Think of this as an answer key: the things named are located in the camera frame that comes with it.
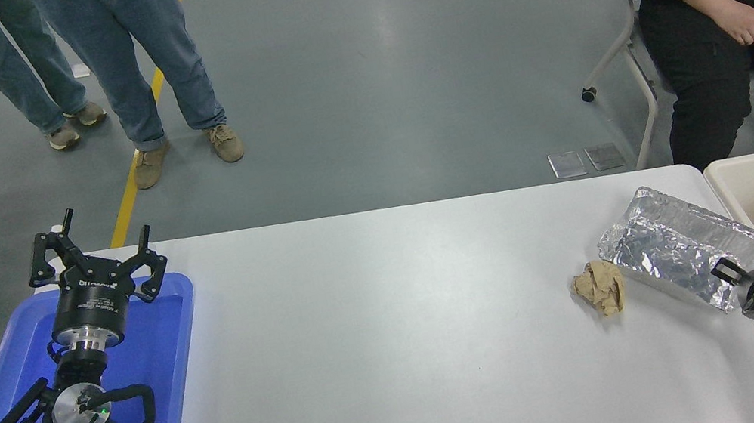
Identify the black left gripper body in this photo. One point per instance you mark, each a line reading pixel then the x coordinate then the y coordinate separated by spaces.
pixel 89 302

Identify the rectangular foil tray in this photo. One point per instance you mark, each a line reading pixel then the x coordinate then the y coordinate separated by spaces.
pixel 674 246

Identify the metal floor plate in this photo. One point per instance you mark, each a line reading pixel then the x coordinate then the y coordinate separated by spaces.
pixel 567 164
pixel 605 156

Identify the seated person's right hand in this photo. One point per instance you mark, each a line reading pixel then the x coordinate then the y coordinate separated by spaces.
pixel 739 20

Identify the crumpled tan paper ball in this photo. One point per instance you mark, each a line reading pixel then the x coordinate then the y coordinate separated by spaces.
pixel 600 287

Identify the small white floor scrap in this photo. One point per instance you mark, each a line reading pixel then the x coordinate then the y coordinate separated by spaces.
pixel 80 70

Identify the standing person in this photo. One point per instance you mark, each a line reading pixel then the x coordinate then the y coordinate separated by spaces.
pixel 19 64
pixel 145 59

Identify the white chair on casters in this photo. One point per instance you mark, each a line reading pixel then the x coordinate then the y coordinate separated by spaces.
pixel 629 47

